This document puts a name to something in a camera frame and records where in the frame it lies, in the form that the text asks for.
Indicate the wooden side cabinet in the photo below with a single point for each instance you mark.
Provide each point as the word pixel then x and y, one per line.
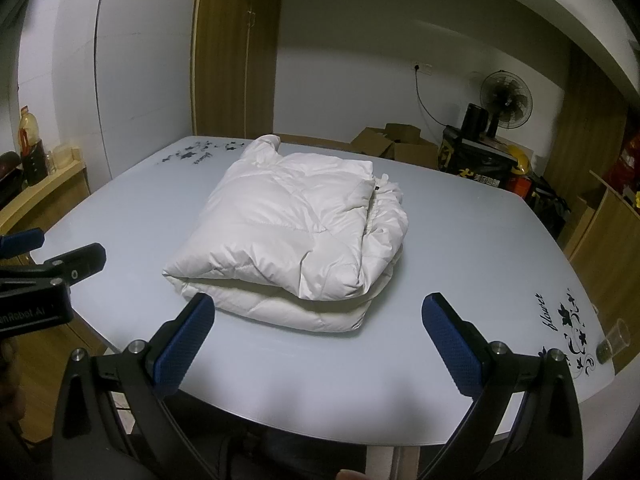
pixel 45 195

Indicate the yellow helmet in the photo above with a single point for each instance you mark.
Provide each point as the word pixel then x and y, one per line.
pixel 520 159

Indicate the red bag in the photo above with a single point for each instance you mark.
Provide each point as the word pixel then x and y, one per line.
pixel 627 162

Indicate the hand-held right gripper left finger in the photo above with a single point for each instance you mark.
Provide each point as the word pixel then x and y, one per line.
pixel 185 351

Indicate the clear plastic container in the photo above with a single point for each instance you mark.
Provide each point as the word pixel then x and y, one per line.
pixel 65 156

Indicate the black standing fan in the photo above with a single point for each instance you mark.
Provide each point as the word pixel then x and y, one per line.
pixel 506 100

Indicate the black bag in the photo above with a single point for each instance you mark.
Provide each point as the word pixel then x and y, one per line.
pixel 547 205

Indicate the dark sauce bottle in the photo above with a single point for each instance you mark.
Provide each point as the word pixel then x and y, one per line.
pixel 35 162

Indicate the black cylinder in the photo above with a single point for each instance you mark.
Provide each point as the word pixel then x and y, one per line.
pixel 475 119

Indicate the person's left hand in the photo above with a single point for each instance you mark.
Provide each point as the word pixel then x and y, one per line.
pixel 9 385

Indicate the brown wooden wardrobe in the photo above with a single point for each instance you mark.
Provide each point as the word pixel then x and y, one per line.
pixel 230 60

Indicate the dark red pot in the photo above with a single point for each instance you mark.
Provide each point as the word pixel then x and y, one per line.
pixel 10 167

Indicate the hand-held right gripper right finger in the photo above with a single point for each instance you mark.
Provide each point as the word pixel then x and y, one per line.
pixel 452 351

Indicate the light wooden cabinet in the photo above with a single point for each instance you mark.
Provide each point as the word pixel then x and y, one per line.
pixel 610 260

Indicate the clear plastic cup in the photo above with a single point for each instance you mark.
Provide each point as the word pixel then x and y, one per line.
pixel 614 342

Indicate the orange canister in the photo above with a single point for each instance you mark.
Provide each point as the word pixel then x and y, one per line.
pixel 522 186

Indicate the cooking oil bottle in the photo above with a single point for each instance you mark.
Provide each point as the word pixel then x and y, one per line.
pixel 29 127

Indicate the black delivery box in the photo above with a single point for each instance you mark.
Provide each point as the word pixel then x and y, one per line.
pixel 475 160

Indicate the white wall socket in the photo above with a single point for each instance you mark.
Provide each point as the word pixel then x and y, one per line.
pixel 422 67

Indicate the white puffer jacket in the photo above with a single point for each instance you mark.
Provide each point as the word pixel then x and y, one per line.
pixel 280 230

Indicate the brown wooden door panel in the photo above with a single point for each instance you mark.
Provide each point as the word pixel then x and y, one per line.
pixel 585 125

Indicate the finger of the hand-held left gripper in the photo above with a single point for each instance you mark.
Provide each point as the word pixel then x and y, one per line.
pixel 20 243
pixel 80 263

